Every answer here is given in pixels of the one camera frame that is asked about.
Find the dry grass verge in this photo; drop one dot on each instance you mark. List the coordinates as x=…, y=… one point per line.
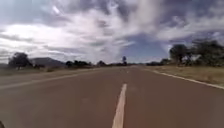
x=26, y=71
x=200, y=72

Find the group of dark trees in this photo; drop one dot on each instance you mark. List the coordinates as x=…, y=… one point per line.
x=203, y=53

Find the white road edge line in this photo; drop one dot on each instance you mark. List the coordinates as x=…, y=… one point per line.
x=190, y=80

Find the distant row of trees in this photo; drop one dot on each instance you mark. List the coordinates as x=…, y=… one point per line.
x=78, y=63

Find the white dashed centre line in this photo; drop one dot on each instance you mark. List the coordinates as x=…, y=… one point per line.
x=119, y=110

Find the tall thin dark tree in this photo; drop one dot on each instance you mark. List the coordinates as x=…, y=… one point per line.
x=124, y=60

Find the brown-grey asphalt road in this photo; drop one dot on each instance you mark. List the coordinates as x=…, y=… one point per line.
x=166, y=103

